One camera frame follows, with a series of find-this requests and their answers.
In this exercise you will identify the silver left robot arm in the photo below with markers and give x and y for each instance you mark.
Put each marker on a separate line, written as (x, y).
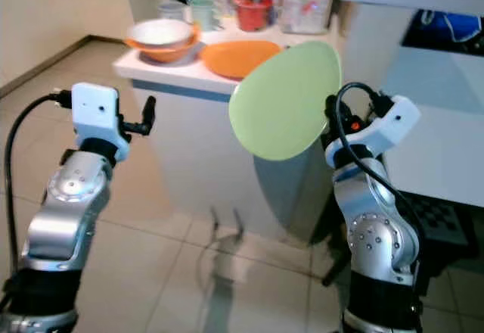
(62, 212)

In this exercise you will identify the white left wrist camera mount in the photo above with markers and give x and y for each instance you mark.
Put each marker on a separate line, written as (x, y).
(95, 113)

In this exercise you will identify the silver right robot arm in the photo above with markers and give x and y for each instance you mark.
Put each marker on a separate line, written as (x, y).
(378, 234)

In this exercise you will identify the white bowl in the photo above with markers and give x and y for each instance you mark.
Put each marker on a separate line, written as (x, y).
(160, 33)

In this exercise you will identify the white table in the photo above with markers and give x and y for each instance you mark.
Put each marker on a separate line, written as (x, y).
(439, 121)

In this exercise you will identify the red pot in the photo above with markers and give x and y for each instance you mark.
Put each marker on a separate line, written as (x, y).
(252, 15)

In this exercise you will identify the white kitchen counter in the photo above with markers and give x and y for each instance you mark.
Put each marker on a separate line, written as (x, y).
(181, 159)

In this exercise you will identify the blue cloth item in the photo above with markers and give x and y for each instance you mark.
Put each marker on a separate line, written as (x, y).
(457, 26)

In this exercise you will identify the printed food box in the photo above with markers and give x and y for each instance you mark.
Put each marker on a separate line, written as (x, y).
(308, 0)

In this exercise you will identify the orange bowl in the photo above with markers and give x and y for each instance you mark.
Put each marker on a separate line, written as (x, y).
(162, 52)

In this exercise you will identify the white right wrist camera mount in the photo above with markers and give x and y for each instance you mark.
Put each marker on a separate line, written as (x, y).
(386, 125)

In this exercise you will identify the cream kitchen cabinet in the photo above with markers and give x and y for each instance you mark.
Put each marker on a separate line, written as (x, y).
(38, 15)

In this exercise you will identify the light green plate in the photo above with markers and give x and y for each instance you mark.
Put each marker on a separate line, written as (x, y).
(283, 102)

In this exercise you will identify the pale green mug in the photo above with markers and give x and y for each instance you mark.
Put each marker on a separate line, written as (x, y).
(203, 15)

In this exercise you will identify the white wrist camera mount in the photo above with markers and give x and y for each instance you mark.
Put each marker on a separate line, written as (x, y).
(386, 125)
(95, 113)

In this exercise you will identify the orange plate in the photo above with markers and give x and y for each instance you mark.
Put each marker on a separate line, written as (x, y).
(234, 58)

